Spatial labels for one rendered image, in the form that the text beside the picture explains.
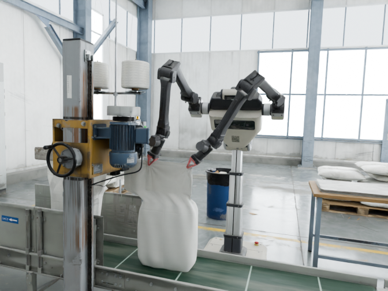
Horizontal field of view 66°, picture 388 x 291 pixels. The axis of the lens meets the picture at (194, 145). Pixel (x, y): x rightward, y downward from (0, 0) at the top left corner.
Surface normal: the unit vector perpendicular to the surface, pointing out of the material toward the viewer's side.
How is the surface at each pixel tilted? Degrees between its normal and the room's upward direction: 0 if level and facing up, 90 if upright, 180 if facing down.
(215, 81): 90
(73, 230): 90
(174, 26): 90
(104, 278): 90
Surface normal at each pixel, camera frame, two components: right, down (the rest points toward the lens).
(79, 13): -0.29, 0.07
